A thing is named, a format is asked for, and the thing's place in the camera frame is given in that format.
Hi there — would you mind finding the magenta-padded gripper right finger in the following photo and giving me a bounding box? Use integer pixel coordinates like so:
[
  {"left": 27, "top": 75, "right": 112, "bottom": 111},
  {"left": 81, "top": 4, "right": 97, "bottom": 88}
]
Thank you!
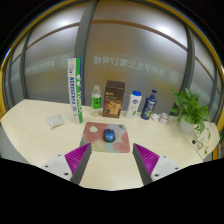
[{"left": 131, "top": 142, "right": 181, "bottom": 186}]

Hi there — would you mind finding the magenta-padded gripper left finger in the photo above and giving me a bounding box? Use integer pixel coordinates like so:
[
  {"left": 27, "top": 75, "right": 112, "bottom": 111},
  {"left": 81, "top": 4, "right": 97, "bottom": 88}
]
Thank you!
[{"left": 41, "top": 142, "right": 93, "bottom": 186}]

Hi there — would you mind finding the blue and black computer mouse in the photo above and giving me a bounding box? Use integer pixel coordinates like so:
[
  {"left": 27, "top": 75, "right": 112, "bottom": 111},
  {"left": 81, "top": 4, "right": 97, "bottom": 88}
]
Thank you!
[{"left": 102, "top": 128, "right": 116, "bottom": 144}]

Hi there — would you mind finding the pastel patterned mouse pad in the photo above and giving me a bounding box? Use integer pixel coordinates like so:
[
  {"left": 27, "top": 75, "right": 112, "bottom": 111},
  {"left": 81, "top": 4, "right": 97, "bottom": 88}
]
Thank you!
[{"left": 79, "top": 121, "right": 131, "bottom": 154}]

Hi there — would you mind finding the small white patterned packet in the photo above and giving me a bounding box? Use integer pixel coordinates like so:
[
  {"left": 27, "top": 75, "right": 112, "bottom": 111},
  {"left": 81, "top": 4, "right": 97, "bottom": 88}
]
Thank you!
[{"left": 45, "top": 113, "right": 66, "bottom": 130}]

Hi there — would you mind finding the dark blue pump bottle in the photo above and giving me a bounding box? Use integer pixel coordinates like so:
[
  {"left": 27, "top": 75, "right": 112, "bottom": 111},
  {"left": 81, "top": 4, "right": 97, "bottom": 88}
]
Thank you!
[{"left": 140, "top": 88, "right": 158, "bottom": 121}]

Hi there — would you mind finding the white bottle with blue cap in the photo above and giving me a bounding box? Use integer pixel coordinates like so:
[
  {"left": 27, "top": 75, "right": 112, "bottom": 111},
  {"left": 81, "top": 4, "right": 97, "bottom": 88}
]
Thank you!
[{"left": 125, "top": 90, "right": 143, "bottom": 120}]

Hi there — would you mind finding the clear bottle with green label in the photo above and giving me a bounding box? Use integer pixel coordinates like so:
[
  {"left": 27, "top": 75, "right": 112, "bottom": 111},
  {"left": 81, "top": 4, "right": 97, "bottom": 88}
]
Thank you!
[{"left": 91, "top": 84, "right": 102, "bottom": 117}]

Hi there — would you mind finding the green plant in white pot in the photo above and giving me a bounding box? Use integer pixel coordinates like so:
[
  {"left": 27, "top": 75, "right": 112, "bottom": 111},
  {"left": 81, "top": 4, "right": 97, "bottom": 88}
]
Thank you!
[{"left": 169, "top": 87, "right": 213, "bottom": 156}]

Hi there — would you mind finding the brown cracker box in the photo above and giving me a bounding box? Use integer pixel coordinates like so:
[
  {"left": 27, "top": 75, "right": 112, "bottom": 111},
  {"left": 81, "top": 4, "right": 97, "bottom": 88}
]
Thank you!
[{"left": 102, "top": 79, "right": 126, "bottom": 119}]

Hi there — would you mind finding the white and green shuttlecock tube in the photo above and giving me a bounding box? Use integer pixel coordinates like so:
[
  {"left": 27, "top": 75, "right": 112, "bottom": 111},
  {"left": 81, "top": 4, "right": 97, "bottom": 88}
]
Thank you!
[{"left": 67, "top": 57, "right": 84, "bottom": 125}]

